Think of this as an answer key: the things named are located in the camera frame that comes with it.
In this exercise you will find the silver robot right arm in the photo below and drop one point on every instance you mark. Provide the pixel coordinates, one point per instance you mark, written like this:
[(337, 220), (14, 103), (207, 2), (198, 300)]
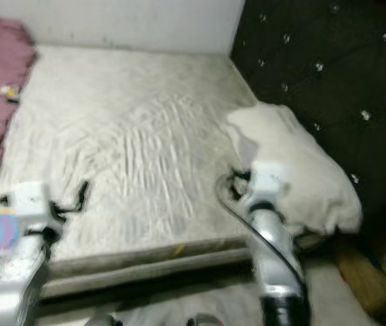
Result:
[(277, 251)]

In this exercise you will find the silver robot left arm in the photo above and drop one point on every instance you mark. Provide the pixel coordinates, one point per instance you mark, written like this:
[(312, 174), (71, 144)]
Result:
[(16, 278)]

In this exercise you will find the white pillow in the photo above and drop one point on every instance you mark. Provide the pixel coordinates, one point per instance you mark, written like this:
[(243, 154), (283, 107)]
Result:
[(308, 163)]

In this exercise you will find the grey patterned mattress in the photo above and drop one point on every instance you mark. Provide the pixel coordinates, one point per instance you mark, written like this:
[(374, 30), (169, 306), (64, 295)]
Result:
[(138, 136)]

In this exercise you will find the dotted mattress base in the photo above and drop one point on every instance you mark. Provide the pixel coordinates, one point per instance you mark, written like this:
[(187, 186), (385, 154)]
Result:
[(152, 272)]

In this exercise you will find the grey robot right leg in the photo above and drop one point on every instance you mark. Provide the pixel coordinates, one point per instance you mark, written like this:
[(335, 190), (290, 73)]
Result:
[(205, 320)]

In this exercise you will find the black tufted headboard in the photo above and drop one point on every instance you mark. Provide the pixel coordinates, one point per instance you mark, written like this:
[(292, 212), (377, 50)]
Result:
[(335, 54)]

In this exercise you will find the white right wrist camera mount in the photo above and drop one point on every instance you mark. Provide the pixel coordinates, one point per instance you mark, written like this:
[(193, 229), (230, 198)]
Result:
[(268, 180)]

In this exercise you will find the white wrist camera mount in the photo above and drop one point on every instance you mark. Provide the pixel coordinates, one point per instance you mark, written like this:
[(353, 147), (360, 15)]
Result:
[(268, 180), (31, 198)]

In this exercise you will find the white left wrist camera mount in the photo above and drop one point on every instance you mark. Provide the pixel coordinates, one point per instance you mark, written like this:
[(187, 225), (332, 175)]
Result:
[(31, 198)]

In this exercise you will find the wooden bed frame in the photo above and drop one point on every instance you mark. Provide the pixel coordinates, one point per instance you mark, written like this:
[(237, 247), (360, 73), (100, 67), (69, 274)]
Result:
[(362, 278)]

